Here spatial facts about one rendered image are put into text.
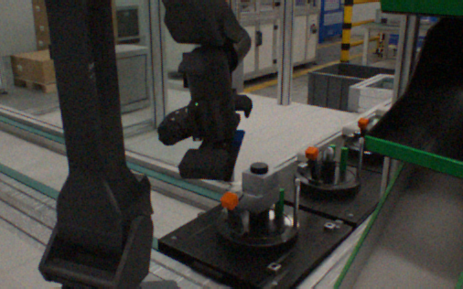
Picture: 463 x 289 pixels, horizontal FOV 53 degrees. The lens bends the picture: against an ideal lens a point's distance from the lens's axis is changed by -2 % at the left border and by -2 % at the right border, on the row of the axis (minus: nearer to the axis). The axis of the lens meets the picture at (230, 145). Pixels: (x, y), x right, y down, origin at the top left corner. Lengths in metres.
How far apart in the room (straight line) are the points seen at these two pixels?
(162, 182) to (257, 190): 0.37
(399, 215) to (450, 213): 0.06
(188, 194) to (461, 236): 0.58
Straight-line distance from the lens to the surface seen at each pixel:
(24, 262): 1.01
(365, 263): 0.66
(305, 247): 0.78
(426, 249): 0.65
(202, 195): 1.00
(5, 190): 1.09
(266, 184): 0.75
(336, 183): 0.96
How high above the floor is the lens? 1.38
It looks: 20 degrees down
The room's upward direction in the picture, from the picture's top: straight up
